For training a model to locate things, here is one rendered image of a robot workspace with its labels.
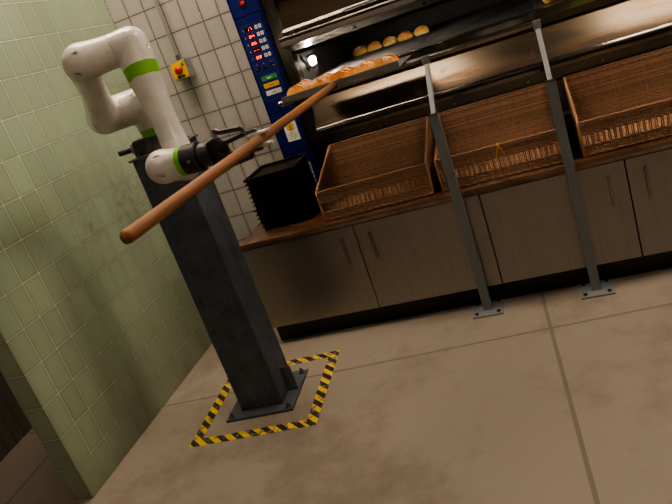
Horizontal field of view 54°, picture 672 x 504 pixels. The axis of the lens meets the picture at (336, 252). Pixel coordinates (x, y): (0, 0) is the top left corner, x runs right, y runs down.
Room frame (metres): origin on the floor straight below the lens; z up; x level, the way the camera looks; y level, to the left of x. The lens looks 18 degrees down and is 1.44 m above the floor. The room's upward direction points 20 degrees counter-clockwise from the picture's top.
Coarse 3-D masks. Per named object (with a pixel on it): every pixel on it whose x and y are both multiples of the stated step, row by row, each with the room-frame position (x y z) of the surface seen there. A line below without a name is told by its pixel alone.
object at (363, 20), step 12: (408, 0) 3.20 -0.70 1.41; (420, 0) 3.19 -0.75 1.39; (432, 0) 3.27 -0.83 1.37; (372, 12) 3.26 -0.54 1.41; (384, 12) 3.24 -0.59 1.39; (396, 12) 3.32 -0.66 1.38; (336, 24) 3.32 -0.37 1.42; (348, 24) 3.30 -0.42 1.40; (360, 24) 3.37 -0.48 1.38; (300, 36) 3.39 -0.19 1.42; (312, 36) 3.37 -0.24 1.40; (324, 36) 3.43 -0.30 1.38; (336, 36) 3.52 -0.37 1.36; (288, 48) 3.48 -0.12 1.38; (300, 48) 3.57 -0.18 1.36
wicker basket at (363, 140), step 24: (336, 144) 3.50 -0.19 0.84; (360, 144) 3.45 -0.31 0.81; (384, 144) 3.40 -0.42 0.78; (408, 144) 3.35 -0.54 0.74; (432, 144) 3.23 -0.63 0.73; (336, 168) 3.48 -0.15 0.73; (360, 168) 3.43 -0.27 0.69; (384, 168) 3.38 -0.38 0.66; (408, 168) 2.93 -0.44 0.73; (432, 168) 3.04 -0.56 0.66; (336, 192) 3.05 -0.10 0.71; (360, 192) 3.01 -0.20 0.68; (384, 192) 2.98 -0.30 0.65; (408, 192) 2.94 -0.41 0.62; (432, 192) 2.90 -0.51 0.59; (336, 216) 3.06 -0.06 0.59
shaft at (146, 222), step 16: (320, 96) 2.60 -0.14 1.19; (272, 128) 2.06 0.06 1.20; (256, 144) 1.91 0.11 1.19; (224, 160) 1.72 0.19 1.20; (240, 160) 1.80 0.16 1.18; (208, 176) 1.60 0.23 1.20; (176, 192) 1.47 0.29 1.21; (192, 192) 1.50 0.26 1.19; (160, 208) 1.38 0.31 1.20; (176, 208) 1.43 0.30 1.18; (144, 224) 1.30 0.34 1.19; (128, 240) 1.25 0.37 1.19
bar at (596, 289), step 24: (528, 24) 2.82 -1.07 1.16; (456, 48) 2.92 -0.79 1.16; (384, 72) 3.04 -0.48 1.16; (432, 96) 2.84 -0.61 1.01; (552, 96) 2.59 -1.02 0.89; (432, 120) 2.76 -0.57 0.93; (456, 192) 2.76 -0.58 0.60; (576, 192) 2.59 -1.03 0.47; (576, 216) 2.60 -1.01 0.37; (480, 264) 2.77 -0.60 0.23; (480, 288) 2.76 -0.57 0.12; (600, 288) 2.59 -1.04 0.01; (480, 312) 2.76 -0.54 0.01
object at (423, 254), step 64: (448, 192) 2.86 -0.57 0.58; (512, 192) 2.73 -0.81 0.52; (640, 192) 2.56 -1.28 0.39; (256, 256) 3.18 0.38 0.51; (320, 256) 3.06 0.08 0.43; (384, 256) 2.96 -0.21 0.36; (448, 256) 2.85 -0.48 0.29; (512, 256) 2.76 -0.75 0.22; (576, 256) 2.66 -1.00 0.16; (640, 256) 2.57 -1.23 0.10; (320, 320) 3.15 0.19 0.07; (384, 320) 3.04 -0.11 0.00
